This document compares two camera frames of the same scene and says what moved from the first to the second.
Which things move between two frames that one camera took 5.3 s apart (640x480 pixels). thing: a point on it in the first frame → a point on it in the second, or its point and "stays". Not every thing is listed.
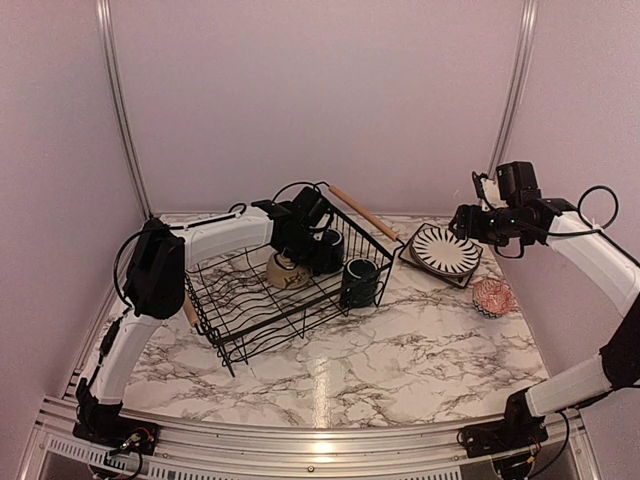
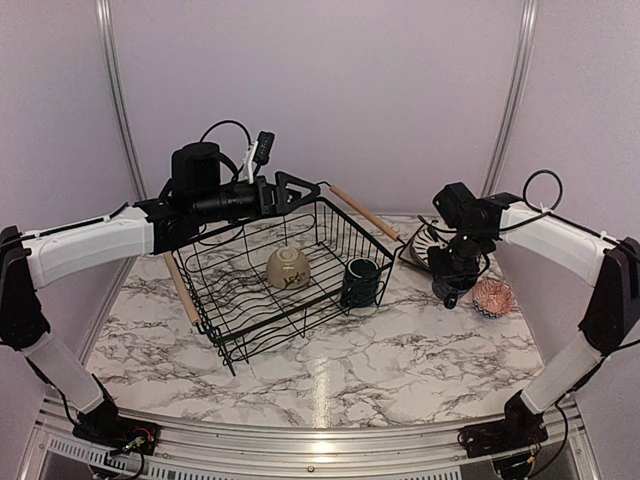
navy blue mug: (328, 252) → (448, 290)
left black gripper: (305, 263) → (279, 193)
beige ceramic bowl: (284, 274) stays
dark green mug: (360, 283) stays
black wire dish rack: (239, 311) stays
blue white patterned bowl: (493, 298) stays
